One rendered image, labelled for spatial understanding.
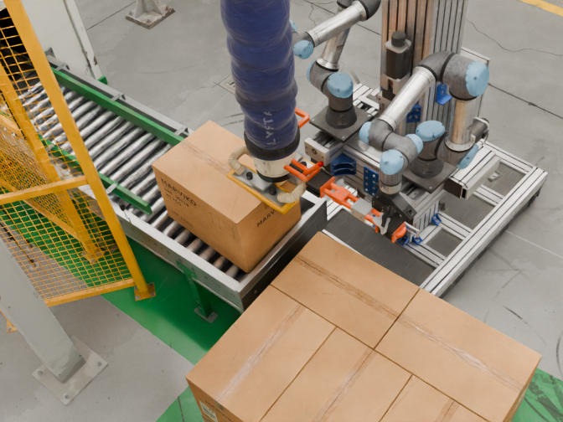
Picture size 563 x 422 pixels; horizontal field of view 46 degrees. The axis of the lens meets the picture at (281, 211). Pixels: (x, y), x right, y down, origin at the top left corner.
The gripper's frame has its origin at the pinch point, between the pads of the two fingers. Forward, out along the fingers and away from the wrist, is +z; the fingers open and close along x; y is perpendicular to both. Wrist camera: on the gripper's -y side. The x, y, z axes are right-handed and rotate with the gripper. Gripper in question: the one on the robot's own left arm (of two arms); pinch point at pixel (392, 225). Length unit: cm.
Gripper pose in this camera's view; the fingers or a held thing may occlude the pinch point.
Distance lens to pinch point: 247.7
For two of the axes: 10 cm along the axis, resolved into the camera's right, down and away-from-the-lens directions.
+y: -7.2, -4.9, 4.9
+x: -6.9, 5.9, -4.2
